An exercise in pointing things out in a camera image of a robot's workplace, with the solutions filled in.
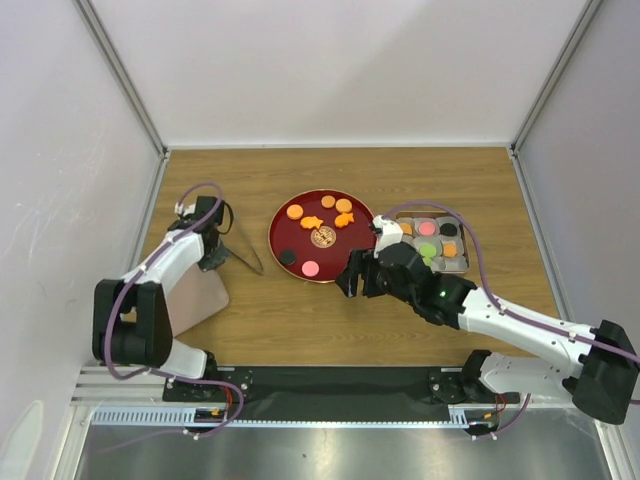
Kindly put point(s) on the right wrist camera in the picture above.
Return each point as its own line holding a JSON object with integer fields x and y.
{"x": 387, "y": 232}

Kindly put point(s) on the orange fish cookie left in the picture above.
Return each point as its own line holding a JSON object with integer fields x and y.
{"x": 311, "y": 222}

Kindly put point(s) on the gold cookie tin box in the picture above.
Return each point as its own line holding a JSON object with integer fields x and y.
{"x": 459, "y": 265}

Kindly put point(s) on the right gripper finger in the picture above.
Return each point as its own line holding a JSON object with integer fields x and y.
{"x": 374, "y": 282}
{"x": 348, "y": 279}

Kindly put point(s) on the round orange sandwich cookie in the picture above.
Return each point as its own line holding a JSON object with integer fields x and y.
{"x": 407, "y": 229}

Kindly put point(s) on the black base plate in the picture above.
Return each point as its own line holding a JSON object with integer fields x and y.
{"x": 356, "y": 392}

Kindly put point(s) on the round orange biscuit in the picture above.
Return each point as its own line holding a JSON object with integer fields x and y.
{"x": 343, "y": 205}

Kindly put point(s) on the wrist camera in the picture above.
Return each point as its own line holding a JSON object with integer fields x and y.
{"x": 186, "y": 217}
{"x": 387, "y": 232}

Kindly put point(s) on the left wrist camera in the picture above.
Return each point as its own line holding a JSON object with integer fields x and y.
{"x": 186, "y": 217}

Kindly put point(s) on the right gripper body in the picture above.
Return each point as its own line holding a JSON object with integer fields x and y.
{"x": 399, "y": 293}

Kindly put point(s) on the round red tray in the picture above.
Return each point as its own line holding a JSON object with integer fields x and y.
{"x": 328, "y": 246}

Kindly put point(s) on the grey cable duct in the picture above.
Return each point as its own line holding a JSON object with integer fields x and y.
{"x": 211, "y": 417}

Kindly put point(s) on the pink cookie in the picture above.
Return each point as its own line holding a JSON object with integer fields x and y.
{"x": 426, "y": 228}
{"x": 310, "y": 269}

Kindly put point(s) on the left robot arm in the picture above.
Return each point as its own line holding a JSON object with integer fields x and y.
{"x": 138, "y": 317}

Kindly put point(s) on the gold tin lid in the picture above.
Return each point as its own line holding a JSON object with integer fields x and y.
{"x": 192, "y": 295}

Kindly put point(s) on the green macaron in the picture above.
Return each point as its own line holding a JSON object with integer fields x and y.
{"x": 429, "y": 260}
{"x": 428, "y": 250}

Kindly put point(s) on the steel serving tongs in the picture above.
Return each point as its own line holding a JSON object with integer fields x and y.
{"x": 239, "y": 244}

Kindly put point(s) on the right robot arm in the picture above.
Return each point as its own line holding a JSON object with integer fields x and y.
{"x": 596, "y": 368}

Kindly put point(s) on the orange fish cookie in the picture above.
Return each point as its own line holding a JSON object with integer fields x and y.
{"x": 344, "y": 219}
{"x": 311, "y": 222}

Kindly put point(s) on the orange sandwich biscuit left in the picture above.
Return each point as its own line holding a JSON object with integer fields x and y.
{"x": 294, "y": 212}

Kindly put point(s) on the black sandwich cookie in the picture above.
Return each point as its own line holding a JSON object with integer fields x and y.
{"x": 287, "y": 257}
{"x": 449, "y": 229}

